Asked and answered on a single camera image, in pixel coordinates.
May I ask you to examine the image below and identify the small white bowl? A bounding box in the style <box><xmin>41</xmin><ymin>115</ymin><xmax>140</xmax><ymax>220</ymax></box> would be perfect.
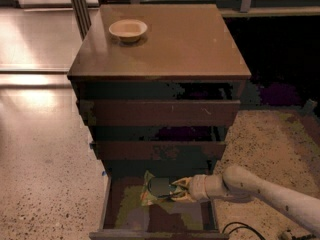
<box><xmin>109</xmin><ymin>19</ymin><xmax>148</xmax><ymax>43</ymax></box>

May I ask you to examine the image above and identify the middle drawer front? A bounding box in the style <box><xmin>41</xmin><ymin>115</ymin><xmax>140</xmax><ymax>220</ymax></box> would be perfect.
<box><xmin>89</xmin><ymin>141</ymin><xmax>226</xmax><ymax>160</ymax></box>

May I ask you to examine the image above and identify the open bottom drawer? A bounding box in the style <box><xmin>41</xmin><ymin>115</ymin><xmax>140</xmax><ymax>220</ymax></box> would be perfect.
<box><xmin>89</xmin><ymin>177</ymin><xmax>229</xmax><ymax>240</ymax></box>

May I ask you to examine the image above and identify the black cable on floor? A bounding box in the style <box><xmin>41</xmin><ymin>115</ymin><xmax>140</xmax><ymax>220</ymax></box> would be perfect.
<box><xmin>221</xmin><ymin>221</ymin><xmax>267</xmax><ymax>240</ymax></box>

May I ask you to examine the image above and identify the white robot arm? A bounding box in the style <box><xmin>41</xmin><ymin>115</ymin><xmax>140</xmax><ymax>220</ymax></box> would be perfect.
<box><xmin>173</xmin><ymin>165</ymin><xmax>320</xmax><ymax>237</ymax></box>

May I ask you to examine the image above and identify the green rice chip bag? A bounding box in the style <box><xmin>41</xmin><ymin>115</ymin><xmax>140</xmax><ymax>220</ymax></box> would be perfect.
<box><xmin>140</xmin><ymin>171</ymin><xmax>183</xmax><ymax>206</ymax></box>

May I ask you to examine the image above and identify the top drawer front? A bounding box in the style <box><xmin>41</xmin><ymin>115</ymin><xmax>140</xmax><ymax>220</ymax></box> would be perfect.
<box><xmin>77</xmin><ymin>100</ymin><xmax>240</xmax><ymax>127</ymax></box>

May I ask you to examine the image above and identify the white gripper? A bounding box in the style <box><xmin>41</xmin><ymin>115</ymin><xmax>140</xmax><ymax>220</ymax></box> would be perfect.
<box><xmin>171</xmin><ymin>175</ymin><xmax>209</xmax><ymax>203</ymax></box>

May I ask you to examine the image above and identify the metal window frame post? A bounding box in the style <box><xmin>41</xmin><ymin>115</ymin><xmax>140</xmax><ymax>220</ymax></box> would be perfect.
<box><xmin>71</xmin><ymin>0</ymin><xmax>91</xmax><ymax>39</ymax></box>

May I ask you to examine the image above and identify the dark brown drawer cabinet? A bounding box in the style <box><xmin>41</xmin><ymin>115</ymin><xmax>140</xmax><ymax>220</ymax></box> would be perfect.
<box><xmin>68</xmin><ymin>5</ymin><xmax>250</xmax><ymax>180</ymax></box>

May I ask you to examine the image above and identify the white power strip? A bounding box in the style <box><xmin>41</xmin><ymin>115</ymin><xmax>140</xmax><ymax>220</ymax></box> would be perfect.
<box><xmin>279</xmin><ymin>230</ymin><xmax>318</xmax><ymax>240</ymax></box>

